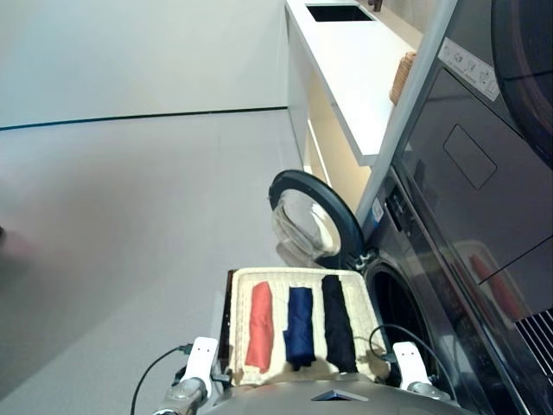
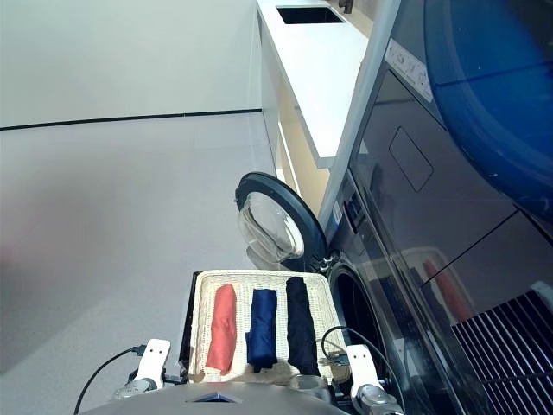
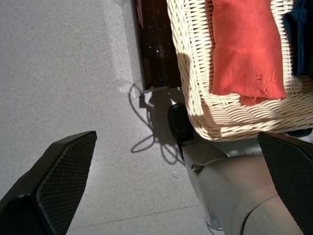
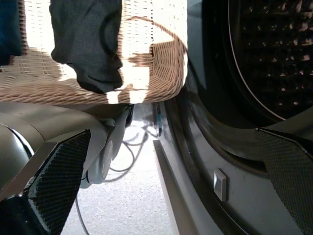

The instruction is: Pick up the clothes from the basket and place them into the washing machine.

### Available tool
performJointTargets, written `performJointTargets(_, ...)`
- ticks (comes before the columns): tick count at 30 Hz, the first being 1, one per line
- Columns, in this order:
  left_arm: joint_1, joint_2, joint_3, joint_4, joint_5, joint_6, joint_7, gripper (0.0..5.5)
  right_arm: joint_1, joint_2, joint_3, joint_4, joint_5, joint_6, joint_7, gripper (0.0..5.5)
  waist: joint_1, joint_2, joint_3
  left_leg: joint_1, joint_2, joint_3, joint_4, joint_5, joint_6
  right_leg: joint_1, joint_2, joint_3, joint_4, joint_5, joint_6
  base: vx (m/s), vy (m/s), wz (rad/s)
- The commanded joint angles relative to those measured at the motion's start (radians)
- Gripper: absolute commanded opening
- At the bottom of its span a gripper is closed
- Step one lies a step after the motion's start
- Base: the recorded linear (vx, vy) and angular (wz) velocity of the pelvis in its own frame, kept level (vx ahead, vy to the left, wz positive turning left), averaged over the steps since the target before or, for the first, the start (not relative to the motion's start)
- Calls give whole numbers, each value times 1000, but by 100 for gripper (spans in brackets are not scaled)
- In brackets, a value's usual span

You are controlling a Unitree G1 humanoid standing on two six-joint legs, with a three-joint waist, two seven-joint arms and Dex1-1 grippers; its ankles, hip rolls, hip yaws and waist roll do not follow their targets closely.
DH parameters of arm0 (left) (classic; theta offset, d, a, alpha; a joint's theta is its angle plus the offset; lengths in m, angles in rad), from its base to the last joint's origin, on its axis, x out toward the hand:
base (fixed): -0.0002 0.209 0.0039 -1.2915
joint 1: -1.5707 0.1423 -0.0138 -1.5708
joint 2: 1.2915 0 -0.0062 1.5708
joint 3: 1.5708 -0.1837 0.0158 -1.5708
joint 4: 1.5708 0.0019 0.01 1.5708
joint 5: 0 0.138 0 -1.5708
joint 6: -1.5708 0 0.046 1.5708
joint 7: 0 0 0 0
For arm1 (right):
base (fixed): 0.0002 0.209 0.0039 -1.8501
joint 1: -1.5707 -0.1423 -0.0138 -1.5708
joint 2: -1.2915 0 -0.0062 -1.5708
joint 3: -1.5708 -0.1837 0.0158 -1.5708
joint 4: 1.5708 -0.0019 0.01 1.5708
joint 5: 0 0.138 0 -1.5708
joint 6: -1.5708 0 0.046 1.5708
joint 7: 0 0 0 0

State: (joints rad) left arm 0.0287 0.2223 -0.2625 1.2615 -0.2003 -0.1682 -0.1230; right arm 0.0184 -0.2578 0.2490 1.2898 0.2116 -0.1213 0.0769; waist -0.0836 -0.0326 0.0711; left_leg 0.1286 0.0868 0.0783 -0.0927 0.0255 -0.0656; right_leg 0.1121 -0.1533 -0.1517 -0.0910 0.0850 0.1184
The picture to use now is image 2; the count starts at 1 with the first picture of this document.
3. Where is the pale woven basket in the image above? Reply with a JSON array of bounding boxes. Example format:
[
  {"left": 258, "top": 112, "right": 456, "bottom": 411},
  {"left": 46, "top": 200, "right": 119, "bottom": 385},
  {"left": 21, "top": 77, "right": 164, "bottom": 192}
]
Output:
[{"left": 188, "top": 268, "right": 346, "bottom": 386}]

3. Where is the dark blue cloth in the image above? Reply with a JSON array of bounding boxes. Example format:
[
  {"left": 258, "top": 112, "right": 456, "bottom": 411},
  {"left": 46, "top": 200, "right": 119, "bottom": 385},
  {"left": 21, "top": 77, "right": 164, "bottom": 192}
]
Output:
[{"left": 245, "top": 288, "right": 279, "bottom": 374}]

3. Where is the black cloth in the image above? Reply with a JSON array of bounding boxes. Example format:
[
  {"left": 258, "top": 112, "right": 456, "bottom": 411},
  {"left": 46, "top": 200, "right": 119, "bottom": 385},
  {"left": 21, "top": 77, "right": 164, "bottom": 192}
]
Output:
[{"left": 284, "top": 276, "right": 322, "bottom": 377}]

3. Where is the white pictogram sticker strip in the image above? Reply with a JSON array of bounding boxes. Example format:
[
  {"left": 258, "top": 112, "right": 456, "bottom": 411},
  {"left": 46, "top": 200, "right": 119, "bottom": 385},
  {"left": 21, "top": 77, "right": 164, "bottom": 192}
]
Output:
[{"left": 386, "top": 37, "right": 435, "bottom": 103}]

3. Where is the white counter cabinet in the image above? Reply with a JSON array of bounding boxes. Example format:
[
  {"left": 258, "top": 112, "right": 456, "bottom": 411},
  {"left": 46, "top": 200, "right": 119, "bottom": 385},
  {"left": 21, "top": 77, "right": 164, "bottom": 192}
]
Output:
[{"left": 257, "top": 0, "right": 382, "bottom": 204}]

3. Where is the silver robot torso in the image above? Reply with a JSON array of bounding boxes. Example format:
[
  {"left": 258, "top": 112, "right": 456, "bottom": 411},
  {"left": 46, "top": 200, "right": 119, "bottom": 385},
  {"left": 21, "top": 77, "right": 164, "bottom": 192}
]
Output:
[{"left": 79, "top": 380, "right": 346, "bottom": 415}]

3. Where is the red cloth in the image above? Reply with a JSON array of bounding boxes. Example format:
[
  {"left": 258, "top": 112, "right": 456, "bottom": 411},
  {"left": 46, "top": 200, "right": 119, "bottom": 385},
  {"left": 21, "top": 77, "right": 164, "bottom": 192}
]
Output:
[{"left": 206, "top": 284, "right": 238, "bottom": 376}]

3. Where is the round glass washing machine door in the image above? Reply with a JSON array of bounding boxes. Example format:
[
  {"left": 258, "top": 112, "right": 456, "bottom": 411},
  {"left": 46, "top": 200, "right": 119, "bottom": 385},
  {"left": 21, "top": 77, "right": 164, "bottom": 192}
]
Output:
[{"left": 234, "top": 171, "right": 329, "bottom": 272}]

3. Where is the black recessed sink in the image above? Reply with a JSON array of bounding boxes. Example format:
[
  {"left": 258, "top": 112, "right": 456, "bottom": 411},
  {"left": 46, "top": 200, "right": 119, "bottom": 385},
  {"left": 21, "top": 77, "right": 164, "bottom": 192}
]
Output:
[{"left": 276, "top": 4, "right": 346, "bottom": 25}]

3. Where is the black ribbed panel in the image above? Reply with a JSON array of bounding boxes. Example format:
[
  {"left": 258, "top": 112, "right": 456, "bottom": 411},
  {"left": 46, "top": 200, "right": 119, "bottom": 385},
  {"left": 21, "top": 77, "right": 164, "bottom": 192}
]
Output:
[{"left": 448, "top": 290, "right": 553, "bottom": 415}]

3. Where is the blue round appliance door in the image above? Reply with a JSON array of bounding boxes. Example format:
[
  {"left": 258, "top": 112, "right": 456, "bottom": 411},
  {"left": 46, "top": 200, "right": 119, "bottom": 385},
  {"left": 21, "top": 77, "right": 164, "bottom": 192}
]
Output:
[{"left": 423, "top": 0, "right": 553, "bottom": 214}]

